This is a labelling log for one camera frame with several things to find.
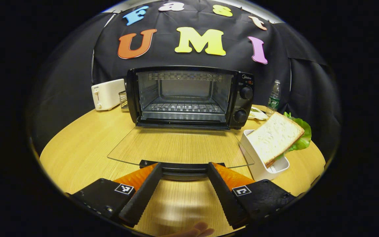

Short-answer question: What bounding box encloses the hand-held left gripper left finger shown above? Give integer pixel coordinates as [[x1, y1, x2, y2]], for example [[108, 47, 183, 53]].
[[68, 162, 164, 228]]

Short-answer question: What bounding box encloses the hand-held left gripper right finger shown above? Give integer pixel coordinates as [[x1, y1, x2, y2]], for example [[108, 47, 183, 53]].
[[207, 161, 297, 230]]

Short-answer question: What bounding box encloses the bread and lettuce sandwich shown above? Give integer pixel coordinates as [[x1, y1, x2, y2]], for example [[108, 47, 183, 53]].
[[246, 111, 312, 168]]

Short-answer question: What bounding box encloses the black electric oven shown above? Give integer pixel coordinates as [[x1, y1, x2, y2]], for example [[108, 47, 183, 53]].
[[107, 66, 255, 181]]

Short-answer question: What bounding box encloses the metal oven rack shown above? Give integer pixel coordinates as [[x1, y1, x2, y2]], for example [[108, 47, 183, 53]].
[[144, 102, 223, 114]]

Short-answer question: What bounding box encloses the white plastic tray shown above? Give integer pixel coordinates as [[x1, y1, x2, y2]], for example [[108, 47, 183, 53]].
[[240, 129, 290, 181]]

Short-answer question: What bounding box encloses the white divided snack plate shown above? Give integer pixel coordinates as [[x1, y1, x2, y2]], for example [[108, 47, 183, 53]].
[[248, 107, 269, 121]]

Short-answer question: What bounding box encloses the white toaster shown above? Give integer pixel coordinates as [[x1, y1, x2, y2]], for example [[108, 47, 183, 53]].
[[91, 78, 126, 111]]

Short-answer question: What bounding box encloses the clear water bottle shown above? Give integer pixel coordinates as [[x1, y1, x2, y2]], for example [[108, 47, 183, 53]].
[[266, 80, 281, 116]]

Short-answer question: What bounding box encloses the black backdrop cloth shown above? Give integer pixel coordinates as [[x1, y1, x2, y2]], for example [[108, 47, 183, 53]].
[[27, 0, 341, 155]]

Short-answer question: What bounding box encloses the small wire rack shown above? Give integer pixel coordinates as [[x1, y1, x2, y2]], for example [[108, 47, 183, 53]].
[[118, 90, 129, 109]]

